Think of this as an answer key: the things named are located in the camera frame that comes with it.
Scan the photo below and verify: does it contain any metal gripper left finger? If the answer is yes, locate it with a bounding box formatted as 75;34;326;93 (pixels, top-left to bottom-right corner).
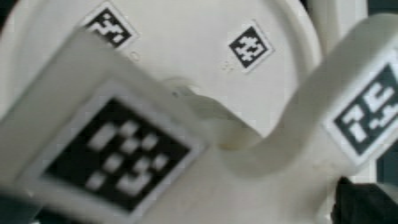
0;194;79;224

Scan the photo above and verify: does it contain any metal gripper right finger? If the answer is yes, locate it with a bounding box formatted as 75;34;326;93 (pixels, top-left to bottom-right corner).
331;177;398;224

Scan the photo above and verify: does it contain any white cross-shaped table base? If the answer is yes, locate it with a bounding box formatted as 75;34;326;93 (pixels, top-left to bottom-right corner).
0;14;398;224

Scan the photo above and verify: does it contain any white round table top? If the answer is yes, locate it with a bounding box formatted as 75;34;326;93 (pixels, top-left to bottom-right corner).
0;0;322;134

